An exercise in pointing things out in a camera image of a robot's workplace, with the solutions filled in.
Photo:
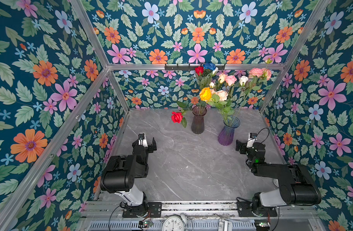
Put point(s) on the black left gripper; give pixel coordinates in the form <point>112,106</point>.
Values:
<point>149,149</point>

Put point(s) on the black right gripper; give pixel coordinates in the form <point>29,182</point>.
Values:
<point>241,146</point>

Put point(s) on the purple blue ribbed glass vase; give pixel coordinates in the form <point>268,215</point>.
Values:
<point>226,136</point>

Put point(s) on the red artificial rose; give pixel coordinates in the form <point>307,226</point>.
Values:
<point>179,116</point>
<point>199,70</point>

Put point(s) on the cream peony flower stem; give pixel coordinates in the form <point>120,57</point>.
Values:
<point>229,108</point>

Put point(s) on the dark pink ribbed glass vase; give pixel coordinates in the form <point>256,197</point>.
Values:
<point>198,119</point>

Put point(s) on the white rosebud stem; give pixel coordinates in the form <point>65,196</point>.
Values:
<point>243,87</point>

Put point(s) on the pink artificial flower spray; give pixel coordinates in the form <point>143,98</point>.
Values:
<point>257,77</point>

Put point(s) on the pink rosebud stem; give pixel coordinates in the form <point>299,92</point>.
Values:
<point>230,81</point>

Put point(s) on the orange yellow artificial rose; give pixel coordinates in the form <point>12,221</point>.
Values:
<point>205,93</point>

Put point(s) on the cream white artificial rose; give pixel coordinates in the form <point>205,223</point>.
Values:
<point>222,78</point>

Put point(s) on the blue artificial flower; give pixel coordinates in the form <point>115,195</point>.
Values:
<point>210,66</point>

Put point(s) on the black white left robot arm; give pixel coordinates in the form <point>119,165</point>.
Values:
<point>120,173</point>

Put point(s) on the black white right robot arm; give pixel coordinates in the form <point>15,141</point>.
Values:
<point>295,185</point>

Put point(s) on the white analog alarm clock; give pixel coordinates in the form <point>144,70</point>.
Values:
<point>175,223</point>

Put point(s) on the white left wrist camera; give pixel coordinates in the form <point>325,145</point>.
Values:
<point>142,140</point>

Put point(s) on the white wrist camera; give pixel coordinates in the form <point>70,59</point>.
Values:
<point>142,140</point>
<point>252,137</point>

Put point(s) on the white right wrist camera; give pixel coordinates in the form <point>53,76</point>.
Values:
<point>252,137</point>

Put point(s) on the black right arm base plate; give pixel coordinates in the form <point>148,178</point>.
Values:
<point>248,209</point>

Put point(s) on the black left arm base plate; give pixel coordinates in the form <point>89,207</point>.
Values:
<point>151,209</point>

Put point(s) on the aluminium front mounting rail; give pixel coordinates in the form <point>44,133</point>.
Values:
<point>194,208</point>

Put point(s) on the black hook rail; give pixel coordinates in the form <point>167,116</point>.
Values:
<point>189,67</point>

